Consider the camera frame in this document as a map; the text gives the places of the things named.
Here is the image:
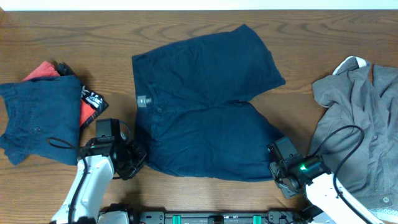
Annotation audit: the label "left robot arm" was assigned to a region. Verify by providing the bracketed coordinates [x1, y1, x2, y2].
[50, 138, 147, 224]

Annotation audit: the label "grey shorts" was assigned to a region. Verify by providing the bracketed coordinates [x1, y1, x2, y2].
[309, 56, 397, 210]

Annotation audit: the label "red black waistband shorts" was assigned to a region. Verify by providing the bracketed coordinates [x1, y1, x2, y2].
[22, 61, 109, 130]

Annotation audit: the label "navy blue shorts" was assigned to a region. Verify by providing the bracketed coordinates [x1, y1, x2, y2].
[132, 25, 285, 182]
[1, 75, 81, 166]

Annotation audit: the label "left black cable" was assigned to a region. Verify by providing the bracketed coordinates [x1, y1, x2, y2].
[47, 119, 131, 224]

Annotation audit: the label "right black cable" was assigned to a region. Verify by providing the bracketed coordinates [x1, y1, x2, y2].
[309, 124, 374, 224]

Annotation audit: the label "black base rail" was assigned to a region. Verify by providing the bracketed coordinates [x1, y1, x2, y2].
[98, 204, 314, 224]

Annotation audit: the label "black cable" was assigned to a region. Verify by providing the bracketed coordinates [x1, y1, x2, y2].
[47, 119, 131, 224]
[309, 124, 374, 224]

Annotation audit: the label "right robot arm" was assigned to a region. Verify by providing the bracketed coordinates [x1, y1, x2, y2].
[269, 154, 382, 223]

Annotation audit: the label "folded navy blue shorts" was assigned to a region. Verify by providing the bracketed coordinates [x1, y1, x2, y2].
[1, 75, 81, 166]

